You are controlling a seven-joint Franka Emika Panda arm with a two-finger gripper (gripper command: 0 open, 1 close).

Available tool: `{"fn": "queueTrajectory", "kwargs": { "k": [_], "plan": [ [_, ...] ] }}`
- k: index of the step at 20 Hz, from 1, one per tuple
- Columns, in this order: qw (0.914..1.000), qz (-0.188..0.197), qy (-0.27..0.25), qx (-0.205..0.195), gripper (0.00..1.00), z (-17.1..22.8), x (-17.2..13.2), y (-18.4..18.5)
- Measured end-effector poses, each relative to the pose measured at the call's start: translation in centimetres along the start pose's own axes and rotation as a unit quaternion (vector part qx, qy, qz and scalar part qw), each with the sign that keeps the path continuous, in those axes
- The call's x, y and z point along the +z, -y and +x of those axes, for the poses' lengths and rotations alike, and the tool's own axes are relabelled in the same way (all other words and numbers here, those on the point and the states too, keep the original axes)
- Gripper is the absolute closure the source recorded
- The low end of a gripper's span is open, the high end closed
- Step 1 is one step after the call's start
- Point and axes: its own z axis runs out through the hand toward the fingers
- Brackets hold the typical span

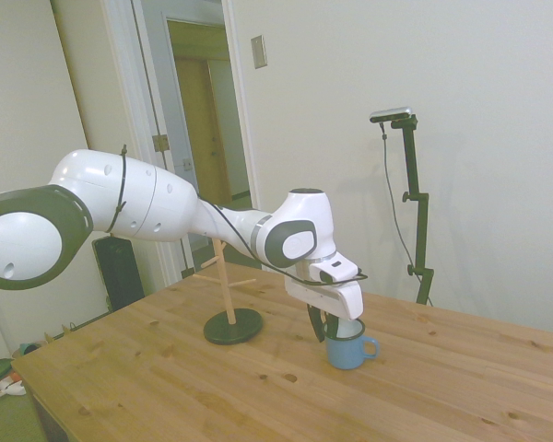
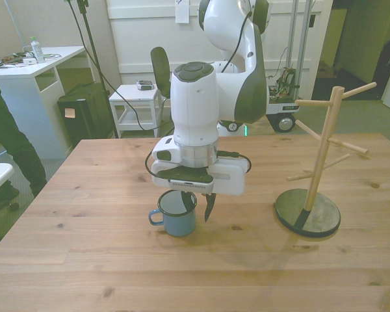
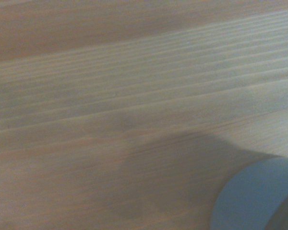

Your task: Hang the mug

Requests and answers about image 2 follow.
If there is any white wheeled cart with electronics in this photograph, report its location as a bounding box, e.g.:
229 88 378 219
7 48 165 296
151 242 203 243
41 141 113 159
265 64 302 133

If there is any black camera tripod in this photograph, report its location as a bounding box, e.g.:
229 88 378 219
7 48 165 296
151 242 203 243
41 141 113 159
63 0 120 139

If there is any long black cable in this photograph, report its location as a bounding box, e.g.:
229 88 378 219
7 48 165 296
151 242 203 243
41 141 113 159
64 0 176 133

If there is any dark plastic chair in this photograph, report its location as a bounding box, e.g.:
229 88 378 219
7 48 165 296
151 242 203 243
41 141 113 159
149 46 176 129

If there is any person in dark clothes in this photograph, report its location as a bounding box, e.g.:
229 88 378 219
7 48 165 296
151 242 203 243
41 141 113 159
0 73 48 199

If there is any white desk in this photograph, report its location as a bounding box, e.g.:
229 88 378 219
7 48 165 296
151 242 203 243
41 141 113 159
0 45 95 160

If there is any clear plastic bottle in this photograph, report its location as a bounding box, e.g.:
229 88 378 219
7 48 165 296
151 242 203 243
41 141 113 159
30 36 46 64

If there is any silver aluminium frame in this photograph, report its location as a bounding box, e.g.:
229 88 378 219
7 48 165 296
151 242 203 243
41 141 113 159
286 0 313 100

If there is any black hard case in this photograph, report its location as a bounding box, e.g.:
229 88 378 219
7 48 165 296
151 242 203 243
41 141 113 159
57 83 114 147

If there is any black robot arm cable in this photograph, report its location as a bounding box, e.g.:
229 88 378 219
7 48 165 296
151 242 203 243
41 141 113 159
145 5 259 180

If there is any white wooden stool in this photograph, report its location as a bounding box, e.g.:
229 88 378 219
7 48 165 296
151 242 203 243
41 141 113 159
109 83 162 139

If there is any cardboard box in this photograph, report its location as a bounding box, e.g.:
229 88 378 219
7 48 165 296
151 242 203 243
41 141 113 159
317 60 342 79

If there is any white paper sheet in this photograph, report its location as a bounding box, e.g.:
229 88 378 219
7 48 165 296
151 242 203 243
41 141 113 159
175 0 190 24

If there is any wooden mug tree stand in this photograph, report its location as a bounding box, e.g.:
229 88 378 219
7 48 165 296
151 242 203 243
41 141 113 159
273 81 377 240

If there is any blue enamel mug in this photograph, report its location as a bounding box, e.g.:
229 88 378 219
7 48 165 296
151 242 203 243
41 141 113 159
148 190 198 237

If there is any grey wrist camera black mount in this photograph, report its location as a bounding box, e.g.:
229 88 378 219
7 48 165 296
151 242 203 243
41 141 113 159
158 166 215 193

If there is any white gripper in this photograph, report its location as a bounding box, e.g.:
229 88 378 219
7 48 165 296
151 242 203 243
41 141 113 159
151 159 247 224

